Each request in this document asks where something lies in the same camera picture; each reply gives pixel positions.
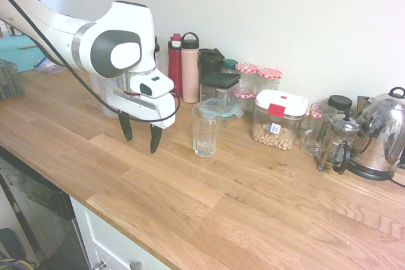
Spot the small steel jug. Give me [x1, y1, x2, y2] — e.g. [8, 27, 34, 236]
[357, 95, 375, 113]

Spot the red water bottle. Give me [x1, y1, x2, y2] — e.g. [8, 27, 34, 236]
[168, 33, 184, 97]

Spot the cereal container white red lid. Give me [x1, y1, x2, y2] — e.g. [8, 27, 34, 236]
[251, 89, 309, 151]

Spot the teal bread box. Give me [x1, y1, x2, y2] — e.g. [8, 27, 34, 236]
[0, 36, 48, 73]

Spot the glass container with teal lid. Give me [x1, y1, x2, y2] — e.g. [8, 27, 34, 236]
[198, 97, 244, 129]

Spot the black shaker bottle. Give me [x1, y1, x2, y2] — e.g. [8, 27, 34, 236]
[198, 47, 225, 80]

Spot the dark bag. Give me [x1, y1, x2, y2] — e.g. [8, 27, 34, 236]
[0, 228, 27, 263]

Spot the clear glass mug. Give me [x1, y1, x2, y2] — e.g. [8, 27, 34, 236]
[299, 102, 339, 157]

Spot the square container with black lid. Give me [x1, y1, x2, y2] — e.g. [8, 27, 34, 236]
[199, 72, 242, 108]

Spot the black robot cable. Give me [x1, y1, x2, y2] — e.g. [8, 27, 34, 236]
[0, 0, 183, 125]

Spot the shiny steel electric kettle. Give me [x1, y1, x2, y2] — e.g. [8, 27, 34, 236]
[346, 86, 405, 181]

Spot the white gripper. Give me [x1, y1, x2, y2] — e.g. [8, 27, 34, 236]
[101, 77, 177, 154]

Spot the jar with black lid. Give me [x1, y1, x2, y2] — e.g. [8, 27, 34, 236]
[327, 94, 353, 114]

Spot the tall jar red checkered lid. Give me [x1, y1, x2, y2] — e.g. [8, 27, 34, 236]
[256, 67, 284, 94]
[235, 62, 259, 94]

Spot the white cabinet drawer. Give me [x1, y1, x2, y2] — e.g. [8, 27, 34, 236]
[69, 195, 171, 270]

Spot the clear zip bag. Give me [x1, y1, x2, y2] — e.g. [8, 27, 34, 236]
[33, 56, 69, 77]

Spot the pink bottle with black lid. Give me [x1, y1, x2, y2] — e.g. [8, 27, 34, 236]
[180, 32, 201, 104]

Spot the black protein powder tub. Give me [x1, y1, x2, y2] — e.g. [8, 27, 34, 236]
[153, 35, 161, 73]

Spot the translucent pitcher with blue lid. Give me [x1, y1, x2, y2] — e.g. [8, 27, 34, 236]
[89, 73, 120, 120]

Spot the grey cutlery basket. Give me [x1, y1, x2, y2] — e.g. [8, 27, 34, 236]
[0, 59, 26, 101]

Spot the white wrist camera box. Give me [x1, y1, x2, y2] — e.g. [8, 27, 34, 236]
[129, 69, 175, 99]

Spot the glass jar with green lid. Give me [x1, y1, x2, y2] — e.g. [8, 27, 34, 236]
[220, 58, 239, 75]

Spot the black dishwasher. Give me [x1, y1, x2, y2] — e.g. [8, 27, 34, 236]
[0, 145, 91, 270]

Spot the glass French press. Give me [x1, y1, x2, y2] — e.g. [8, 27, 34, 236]
[317, 108, 361, 175]

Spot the clear drinking glass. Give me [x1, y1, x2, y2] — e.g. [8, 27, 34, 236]
[190, 105, 221, 158]

